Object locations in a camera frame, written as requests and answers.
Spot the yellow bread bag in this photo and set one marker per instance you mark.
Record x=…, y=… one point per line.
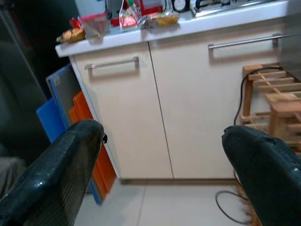
x=70, y=35

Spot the red snack packet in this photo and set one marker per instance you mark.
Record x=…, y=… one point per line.
x=75, y=23

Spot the steel gas stove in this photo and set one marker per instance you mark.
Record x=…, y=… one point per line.
x=235, y=5

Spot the yellow snack package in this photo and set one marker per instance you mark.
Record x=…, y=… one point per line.
x=167, y=20

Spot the silver snack package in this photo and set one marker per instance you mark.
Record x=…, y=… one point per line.
x=149, y=22

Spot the clear container with pink lid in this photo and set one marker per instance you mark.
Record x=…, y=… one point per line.
x=94, y=21

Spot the blue plastic board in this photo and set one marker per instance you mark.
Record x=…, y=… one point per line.
x=50, y=117

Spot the dark bottle with white label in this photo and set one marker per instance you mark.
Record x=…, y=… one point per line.
x=179, y=5

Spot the wide cream cabinet door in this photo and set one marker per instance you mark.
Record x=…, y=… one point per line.
x=200, y=99

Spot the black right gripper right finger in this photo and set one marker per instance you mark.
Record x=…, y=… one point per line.
x=270, y=179

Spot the cream kitchen cabinet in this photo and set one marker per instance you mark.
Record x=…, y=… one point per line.
x=192, y=106

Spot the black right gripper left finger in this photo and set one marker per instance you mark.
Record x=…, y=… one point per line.
x=51, y=179

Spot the grey fridge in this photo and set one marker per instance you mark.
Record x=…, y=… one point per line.
x=291, y=42

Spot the clear bag with red label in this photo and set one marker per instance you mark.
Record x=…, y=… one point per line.
x=128, y=22

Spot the orange plastic tray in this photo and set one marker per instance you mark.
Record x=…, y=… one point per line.
x=103, y=169

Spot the wooden slatted rack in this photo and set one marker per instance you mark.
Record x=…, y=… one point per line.
x=282, y=101

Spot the red container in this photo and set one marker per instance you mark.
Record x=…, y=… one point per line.
x=152, y=8

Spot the grey board with blue frame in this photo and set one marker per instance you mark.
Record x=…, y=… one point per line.
x=64, y=87

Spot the narrow cream cabinet door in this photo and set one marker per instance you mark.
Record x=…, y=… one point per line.
x=127, y=113

